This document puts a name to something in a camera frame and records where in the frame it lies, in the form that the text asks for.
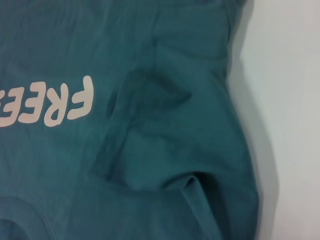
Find teal T-shirt with FREE print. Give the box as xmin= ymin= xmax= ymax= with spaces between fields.
xmin=0 ymin=0 xmax=261 ymax=240

